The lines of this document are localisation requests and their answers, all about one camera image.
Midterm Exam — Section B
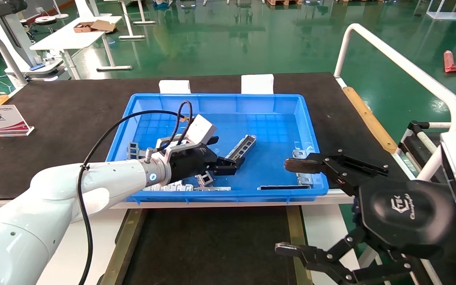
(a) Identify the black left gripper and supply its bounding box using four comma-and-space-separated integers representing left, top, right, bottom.
168, 136, 247, 185

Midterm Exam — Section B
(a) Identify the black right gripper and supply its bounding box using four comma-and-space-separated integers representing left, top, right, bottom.
274, 150, 456, 285

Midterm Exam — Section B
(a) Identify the metal bracket with square cutouts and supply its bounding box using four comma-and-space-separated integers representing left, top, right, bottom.
225, 135, 257, 163
196, 171, 215, 187

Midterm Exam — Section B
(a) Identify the blue plastic bin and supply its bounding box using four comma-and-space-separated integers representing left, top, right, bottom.
95, 93, 329, 204

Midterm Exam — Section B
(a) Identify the dark thin metal strip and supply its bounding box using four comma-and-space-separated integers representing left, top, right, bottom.
258, 184, 312, 190

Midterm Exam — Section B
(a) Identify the large white foam block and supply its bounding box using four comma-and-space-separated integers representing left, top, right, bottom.
241, 74, 274, 95

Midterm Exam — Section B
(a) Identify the small white foam block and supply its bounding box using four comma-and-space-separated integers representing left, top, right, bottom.
159, 80, 191, 95

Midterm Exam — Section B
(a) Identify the black lower panel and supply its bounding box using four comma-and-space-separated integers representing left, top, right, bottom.
123, 206, 294, 285

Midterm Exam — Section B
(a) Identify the long wooden edge strip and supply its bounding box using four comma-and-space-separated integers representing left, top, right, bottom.
343, 87, 398, 154

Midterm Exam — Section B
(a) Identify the black roller with white pipe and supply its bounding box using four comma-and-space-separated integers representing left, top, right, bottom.
397, 121, 443, 175

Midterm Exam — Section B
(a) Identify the white desk with T-legs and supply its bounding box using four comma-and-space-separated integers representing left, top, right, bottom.
103, 0, 156, 40

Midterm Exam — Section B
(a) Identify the white bent railing pipe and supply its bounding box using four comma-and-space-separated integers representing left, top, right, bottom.
333, 24, 456, 181

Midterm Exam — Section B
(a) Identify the black felt table mat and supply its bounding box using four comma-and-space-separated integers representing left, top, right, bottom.
0, 72, 410, 200

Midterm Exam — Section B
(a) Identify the open cardboard box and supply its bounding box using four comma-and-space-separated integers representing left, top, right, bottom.
73, 20, 116, 33

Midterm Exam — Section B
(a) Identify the grey bent railing pipe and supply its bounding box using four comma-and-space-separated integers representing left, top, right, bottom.
0, 32, 29, 88

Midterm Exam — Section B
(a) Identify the white machine stand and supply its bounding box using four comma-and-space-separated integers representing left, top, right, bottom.
0, 0, 70, 82

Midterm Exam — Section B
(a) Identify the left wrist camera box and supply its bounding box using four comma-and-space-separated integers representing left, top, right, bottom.
155, 114, 217, 160

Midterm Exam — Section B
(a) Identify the long thin metal bracket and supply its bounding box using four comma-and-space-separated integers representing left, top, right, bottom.
143, 180, 231, 192

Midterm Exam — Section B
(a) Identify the brass rail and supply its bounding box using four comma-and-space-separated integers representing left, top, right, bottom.
99, 209, 147, 285
286, 206, 314, 285

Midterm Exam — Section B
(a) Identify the metal bracket with tabs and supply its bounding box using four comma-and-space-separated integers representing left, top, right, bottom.
293, 149, 315, 186

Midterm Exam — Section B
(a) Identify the L-shaped metal bracket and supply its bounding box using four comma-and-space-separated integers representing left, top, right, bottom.
127, 142, 149, 160

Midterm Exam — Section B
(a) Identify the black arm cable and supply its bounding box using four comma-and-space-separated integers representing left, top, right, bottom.
77, 100, 194, 285

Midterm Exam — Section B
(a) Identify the white floor frame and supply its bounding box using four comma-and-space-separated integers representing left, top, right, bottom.
426, 0, 456, 21

